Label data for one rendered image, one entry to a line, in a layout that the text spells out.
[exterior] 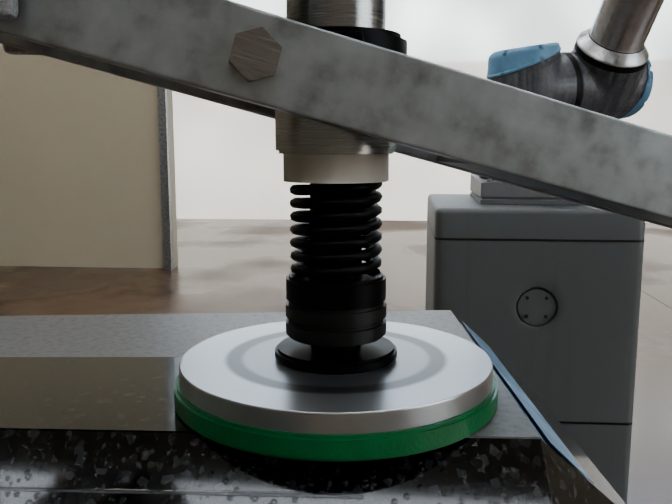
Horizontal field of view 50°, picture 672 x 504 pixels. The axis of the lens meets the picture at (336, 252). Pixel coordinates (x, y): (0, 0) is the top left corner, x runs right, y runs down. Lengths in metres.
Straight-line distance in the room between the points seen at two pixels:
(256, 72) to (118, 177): 5.41
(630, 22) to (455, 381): 1.20
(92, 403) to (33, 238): 5.64
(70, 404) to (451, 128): 0.31
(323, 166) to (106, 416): 0.21
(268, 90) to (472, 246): 1.04
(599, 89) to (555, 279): 0.42
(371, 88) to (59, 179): 5.62
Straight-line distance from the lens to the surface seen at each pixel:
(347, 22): 0.46
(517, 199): 1.52
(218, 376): 0.47
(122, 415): 0.49
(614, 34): 1.59
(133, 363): 0.60
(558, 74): 1.58
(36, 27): 0.43
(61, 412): 0.51
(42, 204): 6.08
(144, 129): 5.73
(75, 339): 0.68
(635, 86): 1.67
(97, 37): 0.42
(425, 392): 0.44
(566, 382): 1.51
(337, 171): 0.45
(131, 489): 0.46
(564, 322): 1.48
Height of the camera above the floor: 0.98
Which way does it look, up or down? 9 degrees down
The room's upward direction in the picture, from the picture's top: straight up
